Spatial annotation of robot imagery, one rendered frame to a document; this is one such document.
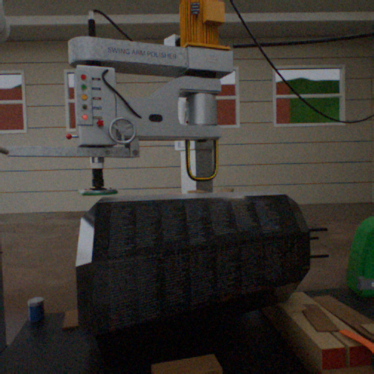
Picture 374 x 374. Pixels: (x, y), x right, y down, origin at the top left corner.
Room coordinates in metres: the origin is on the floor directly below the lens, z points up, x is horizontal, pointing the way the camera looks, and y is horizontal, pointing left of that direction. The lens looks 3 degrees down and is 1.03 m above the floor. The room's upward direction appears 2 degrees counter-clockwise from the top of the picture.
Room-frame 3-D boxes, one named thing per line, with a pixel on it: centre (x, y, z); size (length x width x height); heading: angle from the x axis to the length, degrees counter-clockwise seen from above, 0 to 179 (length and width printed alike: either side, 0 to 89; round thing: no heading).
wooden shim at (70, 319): (2.16, 0.74, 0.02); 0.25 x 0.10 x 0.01; 15
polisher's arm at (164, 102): (2.01, 0.09, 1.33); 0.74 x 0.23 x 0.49; 112
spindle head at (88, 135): (1.91, 0.39, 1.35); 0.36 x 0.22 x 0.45; 112
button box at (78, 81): (1.74, 0.49, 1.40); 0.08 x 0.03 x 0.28; 112
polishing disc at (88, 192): (1.88, 0.46, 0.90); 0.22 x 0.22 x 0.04
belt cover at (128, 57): (2.00, 0.14, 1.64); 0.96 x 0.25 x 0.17; 112
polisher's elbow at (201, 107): (2.12, -0.15, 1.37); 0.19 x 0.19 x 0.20
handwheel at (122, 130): (1.81, 0.31, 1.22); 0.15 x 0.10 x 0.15; 112
